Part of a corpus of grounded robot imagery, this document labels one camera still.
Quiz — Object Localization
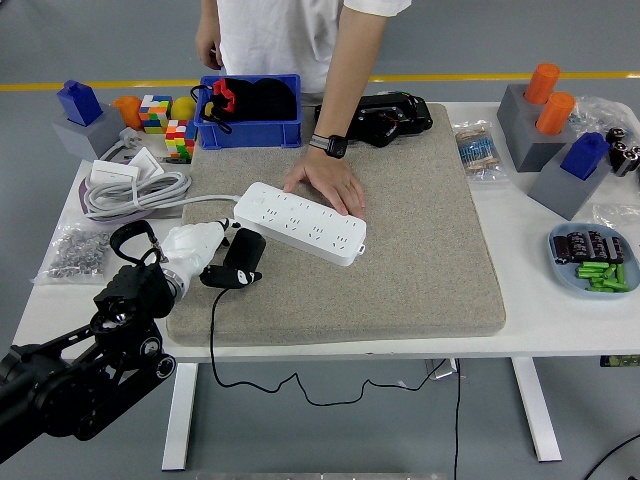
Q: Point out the multicolour puzzle cube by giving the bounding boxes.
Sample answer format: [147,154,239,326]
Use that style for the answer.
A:
[138,94,174,135]
[164,118,199,160]

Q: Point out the light blue tray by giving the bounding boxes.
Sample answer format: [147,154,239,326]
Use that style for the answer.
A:
[545,222,640,300]

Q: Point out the clear bag of screws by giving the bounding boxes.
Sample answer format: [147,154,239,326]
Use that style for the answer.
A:
[30,222,119,287]

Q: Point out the green circuit board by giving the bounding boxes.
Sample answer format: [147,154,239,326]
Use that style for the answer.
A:
[599,353,640,369]

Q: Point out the metal bracket under table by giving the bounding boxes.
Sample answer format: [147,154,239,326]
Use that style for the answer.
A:
[424,357,466,382]

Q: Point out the black floor cable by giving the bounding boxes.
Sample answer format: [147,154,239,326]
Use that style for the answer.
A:
[582,432,640,480]
[452,357,464,480]

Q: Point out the orange cylinder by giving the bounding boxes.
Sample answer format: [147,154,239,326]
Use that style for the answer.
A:
[535,91,577,137]
[523,62,561,106]

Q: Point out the white power strip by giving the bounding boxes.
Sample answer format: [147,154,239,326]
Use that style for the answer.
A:
[233,181,368,267]

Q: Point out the blue house-shaped block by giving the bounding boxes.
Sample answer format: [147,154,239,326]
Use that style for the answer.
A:
[55,79,105,128]
[559,131,611,182]

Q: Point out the black electronic device housing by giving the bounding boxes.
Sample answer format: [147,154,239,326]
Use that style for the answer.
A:
[313,91,434,148]

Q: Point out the black plug adapter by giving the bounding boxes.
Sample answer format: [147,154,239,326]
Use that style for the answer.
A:
[221,227,267,275]

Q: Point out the yellow ball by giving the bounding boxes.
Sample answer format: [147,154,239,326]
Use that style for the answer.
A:
[170,96,197,122]

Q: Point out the clear bag of resistors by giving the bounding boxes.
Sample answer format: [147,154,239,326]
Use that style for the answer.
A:
[452,118,510,184]

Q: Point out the grey power cord with plug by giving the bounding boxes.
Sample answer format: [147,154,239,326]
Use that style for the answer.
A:
[83,126,251,221]

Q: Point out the thin black adapter cord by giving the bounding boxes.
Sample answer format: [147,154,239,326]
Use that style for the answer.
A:
[207,285,449,407]

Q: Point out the blue plastic bin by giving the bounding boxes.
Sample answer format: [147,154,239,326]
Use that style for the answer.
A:
[193,73,304,150]

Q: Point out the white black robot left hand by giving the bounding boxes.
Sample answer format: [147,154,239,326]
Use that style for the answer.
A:
[158,217,264,290]

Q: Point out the white wall switch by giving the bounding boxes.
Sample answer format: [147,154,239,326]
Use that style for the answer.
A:
[91,158,140,189]
[127,146,165,179]

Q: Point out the grey-brown mat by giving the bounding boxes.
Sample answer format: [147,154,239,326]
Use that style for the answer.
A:
[165,102,507,347]

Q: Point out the person's left hand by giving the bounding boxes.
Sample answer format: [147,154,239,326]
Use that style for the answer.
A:
[283,147,367,219]

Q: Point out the black cloth pouch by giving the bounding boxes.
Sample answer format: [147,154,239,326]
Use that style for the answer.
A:
[232,77,299,122]

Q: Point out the orange cup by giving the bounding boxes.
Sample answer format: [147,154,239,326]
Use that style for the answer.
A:
[110,95,145,132]

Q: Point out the large grey block holder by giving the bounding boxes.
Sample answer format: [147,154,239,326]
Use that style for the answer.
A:
[496,83,581,173]

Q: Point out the clear plastic bag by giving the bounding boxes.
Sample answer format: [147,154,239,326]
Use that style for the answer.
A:
[564,94,635,146]
[592,202,640,231]

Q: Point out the person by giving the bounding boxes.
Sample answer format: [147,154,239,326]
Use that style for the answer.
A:
[214,0,414,96]

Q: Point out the black smartwatch grey strap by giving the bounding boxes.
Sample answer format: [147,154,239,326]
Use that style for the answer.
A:
[308,133,350,160]

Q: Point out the white table leg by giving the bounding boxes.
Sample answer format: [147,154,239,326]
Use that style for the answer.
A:
[160,362,200,472]
[509,357,564,463]

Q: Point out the person's right hand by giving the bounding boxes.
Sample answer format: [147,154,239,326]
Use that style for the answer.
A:
[194,22,225,71]

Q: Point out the dark printed capacitor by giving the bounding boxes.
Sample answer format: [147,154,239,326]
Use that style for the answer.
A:
[567,232,591,262]
[585,230,609,261]
[603,235,631,265]
[551,235,573,265]

